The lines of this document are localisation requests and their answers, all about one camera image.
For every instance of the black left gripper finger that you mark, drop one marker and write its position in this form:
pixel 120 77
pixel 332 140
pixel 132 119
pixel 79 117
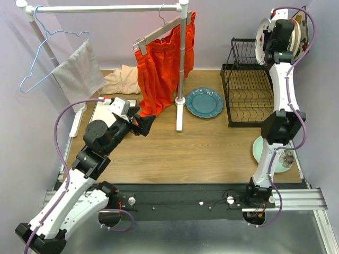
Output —
pixel 143 124
pixel 132 111

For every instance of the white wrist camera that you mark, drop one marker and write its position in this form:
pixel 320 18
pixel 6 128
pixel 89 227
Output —
pixel 279 13
pixel 119 106

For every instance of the white clothes rack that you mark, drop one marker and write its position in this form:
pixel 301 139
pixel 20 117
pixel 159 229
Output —
pixel 31 12

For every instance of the grey towel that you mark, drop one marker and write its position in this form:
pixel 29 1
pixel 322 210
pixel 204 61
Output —
pixel 79 76

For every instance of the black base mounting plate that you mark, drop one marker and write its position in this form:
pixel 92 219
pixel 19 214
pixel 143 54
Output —
pixel 174 202

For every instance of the teal scalloped ceramic plate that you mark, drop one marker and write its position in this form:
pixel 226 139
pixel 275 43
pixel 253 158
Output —
pixel 204 102

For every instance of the flower pattern square plate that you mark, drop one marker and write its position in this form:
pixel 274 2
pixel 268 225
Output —
pixel 301 18

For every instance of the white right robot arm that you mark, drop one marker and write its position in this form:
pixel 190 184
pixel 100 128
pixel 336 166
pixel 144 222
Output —
pixel 277 130

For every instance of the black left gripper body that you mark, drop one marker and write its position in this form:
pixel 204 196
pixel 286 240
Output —
pixel 124 125

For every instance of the beige cloth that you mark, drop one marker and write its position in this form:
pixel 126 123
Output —
pixel 122 80

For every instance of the orange shorts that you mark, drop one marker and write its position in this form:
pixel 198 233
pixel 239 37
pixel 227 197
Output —
pixel 158 73

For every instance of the watermelon pattern round plate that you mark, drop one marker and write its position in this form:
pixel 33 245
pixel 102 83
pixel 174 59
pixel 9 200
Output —
pixel 262 36

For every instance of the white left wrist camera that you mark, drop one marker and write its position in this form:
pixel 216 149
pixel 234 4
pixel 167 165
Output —
pixel 119 106

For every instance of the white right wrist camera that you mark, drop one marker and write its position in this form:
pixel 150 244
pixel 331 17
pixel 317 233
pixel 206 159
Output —
pixel 279 13

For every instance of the wooden clip hanger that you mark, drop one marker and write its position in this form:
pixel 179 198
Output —
pixel 182 20

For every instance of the cream round plate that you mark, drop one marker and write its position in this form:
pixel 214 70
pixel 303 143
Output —
pixel 293 38

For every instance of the pink round plate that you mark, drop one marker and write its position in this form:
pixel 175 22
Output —
pixel 298 38

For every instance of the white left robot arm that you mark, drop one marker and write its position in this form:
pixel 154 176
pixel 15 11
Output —
pixel 50 230

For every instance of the floral round plate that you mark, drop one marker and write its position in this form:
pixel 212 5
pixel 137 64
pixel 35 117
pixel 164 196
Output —
pixel 286 158

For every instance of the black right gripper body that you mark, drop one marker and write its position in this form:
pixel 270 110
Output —
pixel 269 46

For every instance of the black wire dish rack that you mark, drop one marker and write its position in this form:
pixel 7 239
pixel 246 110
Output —
pixel 247 85

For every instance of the aluminium rail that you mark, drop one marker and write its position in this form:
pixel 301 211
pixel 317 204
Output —
pixel 292 200

